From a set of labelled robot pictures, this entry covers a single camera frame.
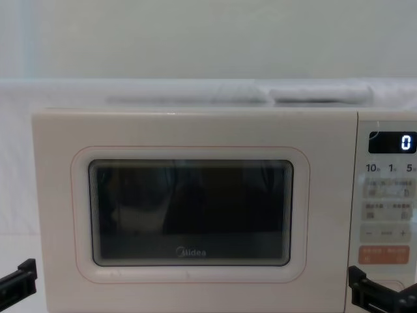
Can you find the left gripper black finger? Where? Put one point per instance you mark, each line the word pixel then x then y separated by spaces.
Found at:
pixel 20 284

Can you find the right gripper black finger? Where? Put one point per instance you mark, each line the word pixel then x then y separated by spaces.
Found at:
pixel 371 295

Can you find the oven control panel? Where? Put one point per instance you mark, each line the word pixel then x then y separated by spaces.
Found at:
pixel 387 202

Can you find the cream microwave oven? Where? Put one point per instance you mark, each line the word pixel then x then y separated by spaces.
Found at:
pixel 195 130

